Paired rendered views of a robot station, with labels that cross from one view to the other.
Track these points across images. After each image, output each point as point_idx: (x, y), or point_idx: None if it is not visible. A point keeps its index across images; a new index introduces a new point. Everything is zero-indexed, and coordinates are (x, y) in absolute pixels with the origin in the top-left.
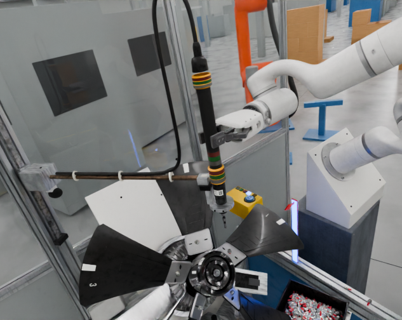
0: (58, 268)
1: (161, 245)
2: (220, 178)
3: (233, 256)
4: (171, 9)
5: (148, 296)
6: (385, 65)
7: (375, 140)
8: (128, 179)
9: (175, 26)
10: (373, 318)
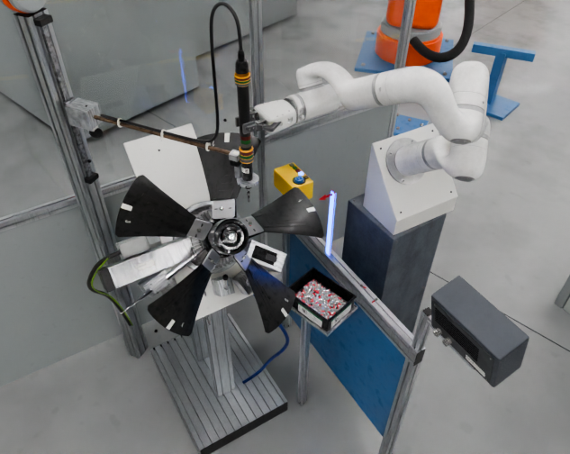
0: (85, 206)
1: (191, 205)
2: (247, 158)
3: (252, 229)
4: None
5: (171, 245)
6: (387, 102)
7: (430, 149)
8: (169, 139)
9: None
10: (374, 313)
